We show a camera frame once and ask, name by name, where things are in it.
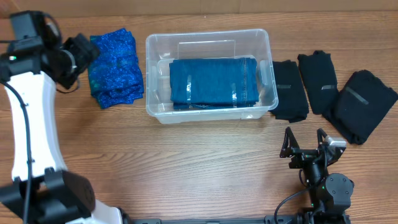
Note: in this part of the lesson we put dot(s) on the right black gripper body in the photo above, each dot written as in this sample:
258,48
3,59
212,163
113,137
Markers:
303,156

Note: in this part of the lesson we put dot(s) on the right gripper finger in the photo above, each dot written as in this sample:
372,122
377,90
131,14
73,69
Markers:
290,146
321,138

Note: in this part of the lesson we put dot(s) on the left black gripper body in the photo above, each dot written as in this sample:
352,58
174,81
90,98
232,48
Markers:
83,49

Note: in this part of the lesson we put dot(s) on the sparkly blue fabric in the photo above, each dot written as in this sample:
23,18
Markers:
115,76

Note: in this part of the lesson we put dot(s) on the black garment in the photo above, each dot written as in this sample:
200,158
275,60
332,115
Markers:
360,106
319,78
293,104

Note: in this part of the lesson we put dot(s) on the blue denim jeans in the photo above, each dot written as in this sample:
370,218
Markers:
213,83

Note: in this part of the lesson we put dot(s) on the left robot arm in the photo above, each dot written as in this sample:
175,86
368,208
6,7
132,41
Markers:
37,61

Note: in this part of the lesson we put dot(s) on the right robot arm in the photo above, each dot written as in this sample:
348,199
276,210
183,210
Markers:
330,193

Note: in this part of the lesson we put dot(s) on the clear plastic storage bin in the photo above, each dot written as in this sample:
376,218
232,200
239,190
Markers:
163,49

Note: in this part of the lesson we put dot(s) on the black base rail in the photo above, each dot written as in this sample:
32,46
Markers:
268,219

